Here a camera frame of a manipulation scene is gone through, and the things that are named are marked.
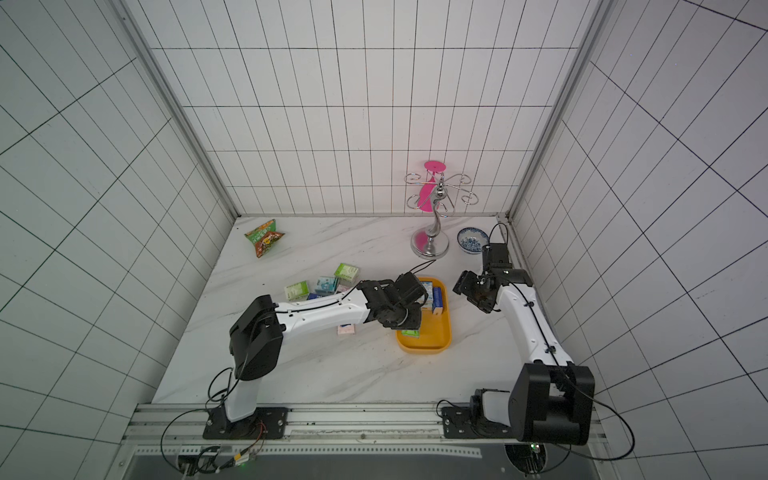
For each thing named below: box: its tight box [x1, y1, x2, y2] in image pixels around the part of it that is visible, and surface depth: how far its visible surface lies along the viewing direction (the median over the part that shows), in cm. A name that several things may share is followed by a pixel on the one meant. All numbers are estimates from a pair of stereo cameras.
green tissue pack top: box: [334, 263, 359, 285], surface depth 102 cm
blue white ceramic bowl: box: [457, 227, 489, 254], surface depth 112 cm
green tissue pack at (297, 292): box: [284, 280, 310, 302], surface depth 97 cm
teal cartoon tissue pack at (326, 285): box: [315, 276, 339, 296], surface depth 99 cm
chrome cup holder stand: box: [404, 173, 479, 260], surface depth 100 cm
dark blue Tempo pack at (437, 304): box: [432, 287, 443, 315], surface depth 92 cm
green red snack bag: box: [244, 219, 285, 259], surface depth 109 cm
